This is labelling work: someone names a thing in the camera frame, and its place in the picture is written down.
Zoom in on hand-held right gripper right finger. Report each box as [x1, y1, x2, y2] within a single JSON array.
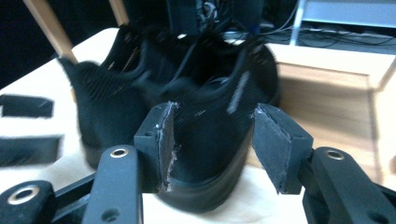
[[249, 103, 315, 195]]

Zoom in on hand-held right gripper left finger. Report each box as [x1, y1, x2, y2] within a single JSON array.
[[134, 101, 180, 194]]

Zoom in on black knit shoe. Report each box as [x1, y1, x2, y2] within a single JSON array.
[[58, 23, 164, 172], [141, 29, 281, 215]]

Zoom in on three-tier wooden shoe rack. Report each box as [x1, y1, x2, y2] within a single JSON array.
[[21, 0, 396, 185]]

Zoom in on white-legged background table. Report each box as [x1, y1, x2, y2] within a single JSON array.
[[289, 0, 396, 47]]

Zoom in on black floor cables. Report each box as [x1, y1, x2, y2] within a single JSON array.
[[261, 21, 395, 50]]

